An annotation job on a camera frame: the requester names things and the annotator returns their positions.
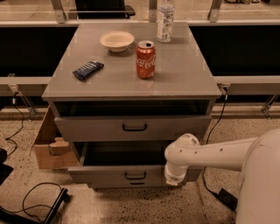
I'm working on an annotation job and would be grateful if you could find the grey drawer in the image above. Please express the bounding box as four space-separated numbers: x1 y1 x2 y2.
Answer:
54 115 212 142
67 141 203 186
88 182 172 189

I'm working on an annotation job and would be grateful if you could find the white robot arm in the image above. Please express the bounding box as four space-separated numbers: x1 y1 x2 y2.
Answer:
164 129 280 224

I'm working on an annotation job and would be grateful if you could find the grey top drawer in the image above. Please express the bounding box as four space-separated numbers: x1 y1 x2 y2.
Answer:
54 115 212 142

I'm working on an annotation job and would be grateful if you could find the grey drawer cabinet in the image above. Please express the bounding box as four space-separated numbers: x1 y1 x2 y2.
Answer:
41 22 222 191

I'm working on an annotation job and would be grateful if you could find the grey bottom drawer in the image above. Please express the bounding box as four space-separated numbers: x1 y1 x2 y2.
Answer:
88 182 172 189

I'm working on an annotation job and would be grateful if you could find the red cola can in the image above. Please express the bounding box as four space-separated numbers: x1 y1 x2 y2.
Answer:
136 40 156 79

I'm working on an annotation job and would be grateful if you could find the dark blue snack packet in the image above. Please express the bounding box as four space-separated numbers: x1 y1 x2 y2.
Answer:
73 60 104 81

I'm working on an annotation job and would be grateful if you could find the white paper bowl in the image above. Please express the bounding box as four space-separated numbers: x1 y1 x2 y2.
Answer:
100 31 135 53

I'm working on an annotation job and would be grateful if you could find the brown cardboard box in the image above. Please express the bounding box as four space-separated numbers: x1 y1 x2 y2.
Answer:
33 108 78 169

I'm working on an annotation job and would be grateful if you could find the clear plastic water bottle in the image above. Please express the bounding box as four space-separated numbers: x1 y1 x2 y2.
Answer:
157 0 175 43

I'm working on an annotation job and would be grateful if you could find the black office chair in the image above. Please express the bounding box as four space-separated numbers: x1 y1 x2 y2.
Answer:
68 0 136 19

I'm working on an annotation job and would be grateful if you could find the black power adapter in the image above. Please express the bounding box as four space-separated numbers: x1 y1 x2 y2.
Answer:
218 188 238 211

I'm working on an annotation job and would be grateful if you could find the black stand base left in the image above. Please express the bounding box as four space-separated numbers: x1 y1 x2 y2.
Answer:
0 188 70 224

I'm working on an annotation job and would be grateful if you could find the black cable right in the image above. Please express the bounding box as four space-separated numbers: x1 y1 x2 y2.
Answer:
201 86 231 200

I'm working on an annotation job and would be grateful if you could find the black cable left wall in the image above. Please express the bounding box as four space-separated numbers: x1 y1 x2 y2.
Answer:
4 92 26 158

